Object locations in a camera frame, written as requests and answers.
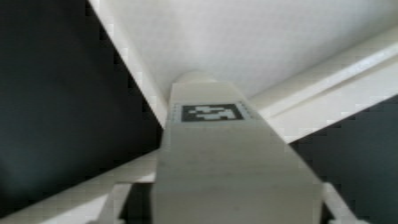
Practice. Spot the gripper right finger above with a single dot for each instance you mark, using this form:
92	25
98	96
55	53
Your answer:
343	216

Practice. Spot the white desk top tray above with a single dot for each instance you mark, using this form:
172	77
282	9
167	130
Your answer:
304	51

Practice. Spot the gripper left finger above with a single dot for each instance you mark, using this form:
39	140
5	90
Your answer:
126	207

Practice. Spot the white U-shaped fence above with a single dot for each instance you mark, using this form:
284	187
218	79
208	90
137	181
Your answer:
73	206

